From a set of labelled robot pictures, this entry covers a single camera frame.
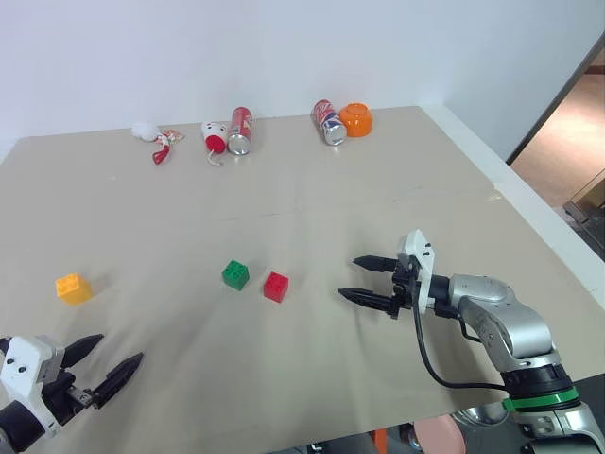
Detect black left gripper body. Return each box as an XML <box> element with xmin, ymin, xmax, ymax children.
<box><xmin>36</xmin><ymin>351</ymin><xmax>96</xmax><ymax>426</ymax></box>

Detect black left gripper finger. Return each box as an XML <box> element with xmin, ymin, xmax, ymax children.
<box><xmin>91</xmin><ymin>351</ymin><xmax>145</xmax><ymax>410</ymax></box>
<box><xmin>62</xmin><ymin>333</ymin><xmax>106</xmax><ymax>367</ymax></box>

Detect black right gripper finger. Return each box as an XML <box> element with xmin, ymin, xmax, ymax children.
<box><xmin>337</xmin><ymin>287</ymin><xmax>401</xmax><ymax>320</ymax></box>
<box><xmin>351</xmin><ymin>254</ymin><xmax>399</xmax><ymax>273</ymax></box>

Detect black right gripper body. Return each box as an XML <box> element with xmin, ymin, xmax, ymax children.
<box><xmin>389</xmin><ymin>254</ymin><xmax>422</xmax><ymax>320</ymax></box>

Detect yellow toy brick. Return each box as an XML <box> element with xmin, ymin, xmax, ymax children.
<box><xmin>54</xmin><ymin>273</ymin><xmax>93</xmax><ymax>306</ymax></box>

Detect red toy brick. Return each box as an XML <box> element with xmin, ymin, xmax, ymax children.
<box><xmin>262</xmin><ymin>271</ymin><xmax>290</xmax><ymax>302</ymax></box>

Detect green toy brick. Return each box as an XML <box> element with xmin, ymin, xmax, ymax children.
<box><xmin>221</xmin><ymin>258</ymin><xmax>251</xmax><ymax>291</ymax></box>

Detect orange plastic bowl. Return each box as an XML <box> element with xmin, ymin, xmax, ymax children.
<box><xmin>338</xmin><ymin>102</ymin><xmax>375</xmax><ymax>139</ymax></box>

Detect red blue drink can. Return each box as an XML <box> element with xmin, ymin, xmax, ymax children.
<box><xmin>309</xmin><ymin>98</ymin><xmax>349</xmax><ymax>147</ymax></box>

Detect beige table cover sheet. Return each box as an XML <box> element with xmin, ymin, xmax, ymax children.
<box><xmin>0</xmin><ymin>104</ymin><xmax>596</xmax><ymax>443</ymax></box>

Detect pink round stool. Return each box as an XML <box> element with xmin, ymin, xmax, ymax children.
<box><xmin>414</xmin><ymin>414</ymin><xmax>465</xmax><ymax>454</ymax></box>

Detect dark metal cart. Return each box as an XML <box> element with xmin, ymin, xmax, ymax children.
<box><xmin>561</xmin><ymin>168</ymin><xmax>605</xmax><ymax>262</ymax></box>

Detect white cylinder toy red end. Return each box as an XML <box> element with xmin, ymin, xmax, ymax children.
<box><xmin>200</xmin><ymin>120</ymin><xmax>231</xmax><ymax>168</ymax></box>

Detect red white plush charm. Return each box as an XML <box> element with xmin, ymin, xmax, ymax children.
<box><xmin>150</xmin><ymin>128</ymin><xmax>187</xmax><ymax>166</ymax></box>

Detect white fluffy pompom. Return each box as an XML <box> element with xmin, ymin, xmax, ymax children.
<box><xmin>130</xmin><ymin>121</ymin><xmax>161</xmax><ymax>144</ymax></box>

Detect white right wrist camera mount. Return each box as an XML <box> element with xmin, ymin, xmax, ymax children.
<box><xmin>395</xmin><ymin>229</ymin><xmax>436</xmax><ymax>311</ymax></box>

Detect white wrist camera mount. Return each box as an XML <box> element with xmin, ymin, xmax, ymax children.
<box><xmin>0</xmin><ymin>336</ymin><xmax>66</xmax><ymax>439</ymax></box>
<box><xmin>395</xmin><ymin>229</ymin><xmax>436</xmax><ymax>311</ymax></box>

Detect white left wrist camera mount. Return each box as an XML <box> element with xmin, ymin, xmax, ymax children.
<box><xmin>0</xmin><ymin>336</ymin><xmax>66</xmax><ymax>439</ymax></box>

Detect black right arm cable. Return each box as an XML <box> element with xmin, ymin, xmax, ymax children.
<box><xmin>412</xmin><ymin>282</ymin><xmax>510</xmax><ymax>392</ymax></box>

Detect dark door frame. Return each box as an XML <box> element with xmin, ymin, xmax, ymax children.
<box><xmin>505</xmin><ymin>32</ymin><xmax>605</xmax><ymax>166</ymax></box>

